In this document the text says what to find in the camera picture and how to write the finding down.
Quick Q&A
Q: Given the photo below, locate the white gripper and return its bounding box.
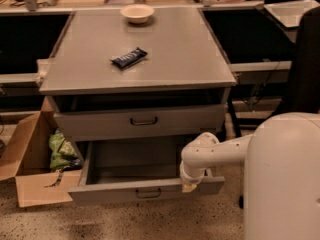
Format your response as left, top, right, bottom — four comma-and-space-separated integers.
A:
180, 162, 205, 193

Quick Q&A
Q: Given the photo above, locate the grey drawer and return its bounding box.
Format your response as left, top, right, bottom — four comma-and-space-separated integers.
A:
68, 136, 225, 206
54, 105, 225, 142

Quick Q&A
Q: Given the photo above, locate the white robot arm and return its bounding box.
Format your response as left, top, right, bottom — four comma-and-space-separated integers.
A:
180, 132, 251, 193

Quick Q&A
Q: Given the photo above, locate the grey top drawer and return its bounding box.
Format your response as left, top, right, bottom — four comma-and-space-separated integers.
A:
54, 105, 225, 142

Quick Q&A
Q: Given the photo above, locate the grey drawer cabinet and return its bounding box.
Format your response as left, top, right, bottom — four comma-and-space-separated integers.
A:
38, 6, 237, 154

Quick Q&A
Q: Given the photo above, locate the open cardboard box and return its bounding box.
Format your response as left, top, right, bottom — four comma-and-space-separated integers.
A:
0, 98, 81, 208

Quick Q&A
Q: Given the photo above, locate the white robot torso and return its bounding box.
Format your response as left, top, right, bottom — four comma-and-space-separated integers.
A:
244, 113, 320, 240

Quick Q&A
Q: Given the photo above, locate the green chip bag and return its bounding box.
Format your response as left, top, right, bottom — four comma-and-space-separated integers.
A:
49, 131, 82, 171

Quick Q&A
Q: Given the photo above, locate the blue snack bar wrapper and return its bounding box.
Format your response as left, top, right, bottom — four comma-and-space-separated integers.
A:
111, 47, 148, 70

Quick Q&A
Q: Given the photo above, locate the black office chair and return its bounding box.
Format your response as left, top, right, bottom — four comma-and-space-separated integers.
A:
271, 7, 320, 116

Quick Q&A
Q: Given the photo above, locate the white bowl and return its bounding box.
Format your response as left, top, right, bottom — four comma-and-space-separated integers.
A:
120, 4, 154, 24

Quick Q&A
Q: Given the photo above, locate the hanging black cable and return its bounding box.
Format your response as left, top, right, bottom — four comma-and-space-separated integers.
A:
241, 61, 281, 112

